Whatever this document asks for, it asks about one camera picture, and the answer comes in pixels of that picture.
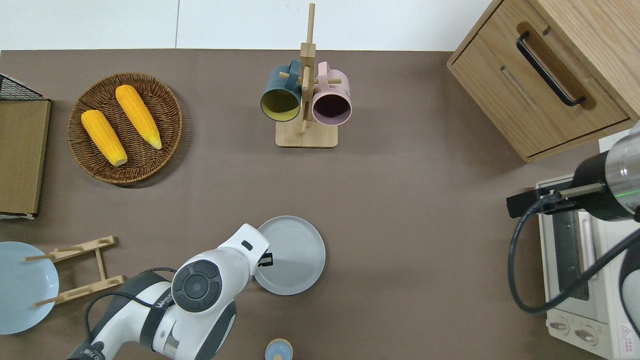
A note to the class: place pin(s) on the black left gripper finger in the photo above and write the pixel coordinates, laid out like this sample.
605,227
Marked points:
262,260

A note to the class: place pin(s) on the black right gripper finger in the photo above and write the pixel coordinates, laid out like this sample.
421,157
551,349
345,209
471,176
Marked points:
522,204

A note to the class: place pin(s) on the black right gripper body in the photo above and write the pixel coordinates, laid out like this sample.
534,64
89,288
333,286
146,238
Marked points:
595,175

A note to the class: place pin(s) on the gray round plate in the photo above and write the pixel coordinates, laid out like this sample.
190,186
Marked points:
295,255

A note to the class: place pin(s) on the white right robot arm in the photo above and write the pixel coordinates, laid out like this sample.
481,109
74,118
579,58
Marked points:
627,160

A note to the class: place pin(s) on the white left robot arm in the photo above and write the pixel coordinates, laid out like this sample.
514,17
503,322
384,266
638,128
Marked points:
230,265

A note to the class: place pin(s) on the light blue plate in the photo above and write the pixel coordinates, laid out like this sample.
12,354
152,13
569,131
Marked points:
25,295

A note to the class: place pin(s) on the wooden drawer cabinet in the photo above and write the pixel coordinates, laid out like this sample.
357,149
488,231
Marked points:
500,100

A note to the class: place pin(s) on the toaster oven knob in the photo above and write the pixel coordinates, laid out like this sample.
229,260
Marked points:
559,325
585,334

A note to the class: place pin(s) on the wooden mug tree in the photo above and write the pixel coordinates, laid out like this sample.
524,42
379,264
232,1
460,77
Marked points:
307,137

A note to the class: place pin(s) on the cream toaster oven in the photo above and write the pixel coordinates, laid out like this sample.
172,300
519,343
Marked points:
607,310

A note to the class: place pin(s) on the round wicker tray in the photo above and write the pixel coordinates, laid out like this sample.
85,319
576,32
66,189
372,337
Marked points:
165,125

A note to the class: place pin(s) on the wooden dish rack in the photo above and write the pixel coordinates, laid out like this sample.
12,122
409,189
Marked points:
85,247

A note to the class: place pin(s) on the teal mug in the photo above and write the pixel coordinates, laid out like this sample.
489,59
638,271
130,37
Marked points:
275,82

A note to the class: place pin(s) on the pink mug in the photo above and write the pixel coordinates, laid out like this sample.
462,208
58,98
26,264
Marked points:
335,85

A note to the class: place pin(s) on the yellow corn cob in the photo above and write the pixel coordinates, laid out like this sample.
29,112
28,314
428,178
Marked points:
102,136
137,115

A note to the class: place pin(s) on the wooden board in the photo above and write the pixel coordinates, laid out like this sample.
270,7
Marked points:
22,155

